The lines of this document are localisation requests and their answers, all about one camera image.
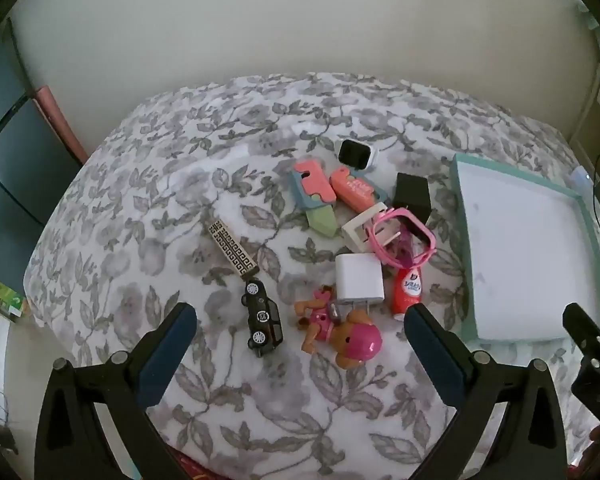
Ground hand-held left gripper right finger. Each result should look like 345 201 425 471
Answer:
404 302 568 480

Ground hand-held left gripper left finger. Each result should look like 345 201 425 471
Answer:
35 302 198 480

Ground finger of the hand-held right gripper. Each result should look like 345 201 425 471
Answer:
562 302 600 411

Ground small red bottle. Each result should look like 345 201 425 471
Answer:
391 260 427 322

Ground toy puppy with pink helmet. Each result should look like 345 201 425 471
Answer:
294 285 385 363

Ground teal rimmed white tray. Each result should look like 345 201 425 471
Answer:
450 152 600 343

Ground black toy car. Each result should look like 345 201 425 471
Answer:
240 277 284 348

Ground white charger cube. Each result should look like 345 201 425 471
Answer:
334 253 386 311

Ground purple lighter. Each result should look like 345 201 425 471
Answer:
390 225 421 266

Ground pink kids watch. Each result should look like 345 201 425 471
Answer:
365 208 437 268

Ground cream plug adapter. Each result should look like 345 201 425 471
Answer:
341 201 391 255

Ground black charger cube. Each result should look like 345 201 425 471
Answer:
391 172 432 221

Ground pink blue toy block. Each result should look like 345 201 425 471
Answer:
289 157 338 240
329 167 383 211

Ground white smartwatch with black screen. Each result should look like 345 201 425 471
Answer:
336 137 387 171

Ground red patterned cloth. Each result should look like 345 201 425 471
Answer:
172 452 221 480

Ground small white device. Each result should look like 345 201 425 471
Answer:
570 166 593 196

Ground grey floral bedspread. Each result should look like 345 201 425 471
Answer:
22 72 600 480

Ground dark teal cabinet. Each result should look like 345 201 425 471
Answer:
0 15 83 301

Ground pink board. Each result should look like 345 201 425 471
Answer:
32 85 88 161

